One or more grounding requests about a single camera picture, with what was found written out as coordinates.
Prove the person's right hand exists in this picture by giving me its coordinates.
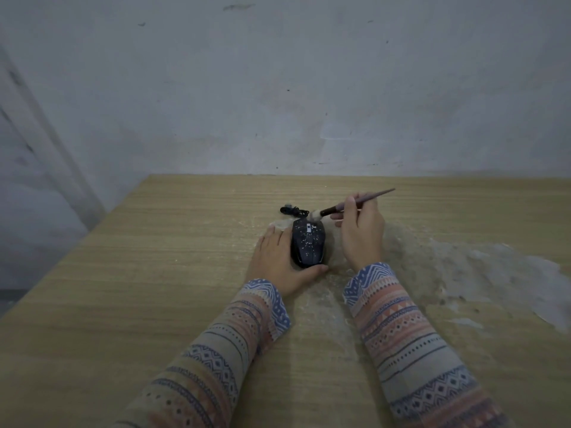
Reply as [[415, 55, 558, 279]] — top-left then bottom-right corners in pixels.
[[329, 193, 385, 273]]

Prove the person's left hand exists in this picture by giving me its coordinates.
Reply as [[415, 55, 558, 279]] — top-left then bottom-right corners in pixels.
[[246, 225, 329, 298]]

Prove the small soft cleaning brush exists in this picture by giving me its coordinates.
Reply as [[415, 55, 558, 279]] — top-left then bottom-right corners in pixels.
[[309, 188, 396, 220]]

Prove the black computer mouse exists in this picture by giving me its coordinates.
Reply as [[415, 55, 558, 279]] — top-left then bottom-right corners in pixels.
[[290, 218, 327, 269]]

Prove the person's right forearm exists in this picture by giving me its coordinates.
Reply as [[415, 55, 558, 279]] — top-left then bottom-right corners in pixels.
[[343, 262, 518, 428]]

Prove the person's left forearm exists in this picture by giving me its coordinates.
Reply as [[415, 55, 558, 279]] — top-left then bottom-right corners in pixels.
[[114, 279, 292, 428]]

